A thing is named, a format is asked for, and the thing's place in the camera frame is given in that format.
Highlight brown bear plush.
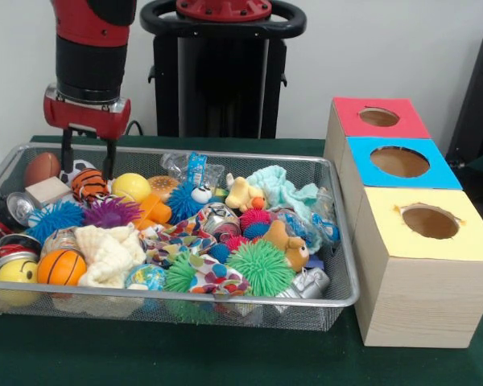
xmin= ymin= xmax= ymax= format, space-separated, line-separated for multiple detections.
xmin=261 ymin=219 xmax=310 ymax=273

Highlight plain yellow ball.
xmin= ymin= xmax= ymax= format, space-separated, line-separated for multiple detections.
xmin=111 ymin=172 xmax=152 ymax=203

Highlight yellow duck plush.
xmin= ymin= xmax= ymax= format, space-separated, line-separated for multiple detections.
xmin=224 ymin=172 xmax=266 ymax=212

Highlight purple spiky ball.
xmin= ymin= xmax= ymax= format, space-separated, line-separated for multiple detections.
xmin=82 ymin=196 xmax=144 ymax=229

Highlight brown football toy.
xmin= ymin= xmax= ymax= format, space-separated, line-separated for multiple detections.
xmin=23 ymin=151 xmax=62 ymax=188

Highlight yellow smiley face ball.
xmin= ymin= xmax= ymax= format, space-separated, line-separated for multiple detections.
xmin=0 ymin=259 xmax=41 ymax=306

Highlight cream knitted cloth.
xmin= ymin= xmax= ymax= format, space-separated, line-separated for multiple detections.
xmin=74 ymin=224 xmax=147 ymax=289

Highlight wooden box with three holes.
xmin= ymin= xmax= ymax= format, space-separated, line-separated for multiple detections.
xmin=323 ymin=96 xmax=483 ymax=349

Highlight black upright panel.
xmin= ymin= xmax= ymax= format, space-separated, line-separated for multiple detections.
xmin=445 ymin=26 xmax=483 ymax=164

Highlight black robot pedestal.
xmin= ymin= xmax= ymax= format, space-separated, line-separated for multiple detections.
xmin=139 ymin=0 xmax=308 ymax=140

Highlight orange striped tiger plush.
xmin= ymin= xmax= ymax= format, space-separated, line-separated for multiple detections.
xmin=71 ymin=168 xmax=110 ymax=202

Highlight black and white soccer ball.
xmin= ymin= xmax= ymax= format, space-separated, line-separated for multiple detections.
xmin=60 ymin=159 xmax=98 ymax=184

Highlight orange basketball toy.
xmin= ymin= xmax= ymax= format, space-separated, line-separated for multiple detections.
xmin=36 ymin=248 xmax=88 ymax=286

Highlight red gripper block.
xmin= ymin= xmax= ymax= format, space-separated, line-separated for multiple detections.
xmin=43 ymin=96 xmax=132 ymax=181

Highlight large green spiky ball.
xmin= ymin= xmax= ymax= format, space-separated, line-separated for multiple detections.
xmin=225 ymin=239 xmax=295 ymax=298

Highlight wire mesh bin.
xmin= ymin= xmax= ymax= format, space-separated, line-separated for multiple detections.
xmin=0 ymin=142 xmax=360 ymax=331

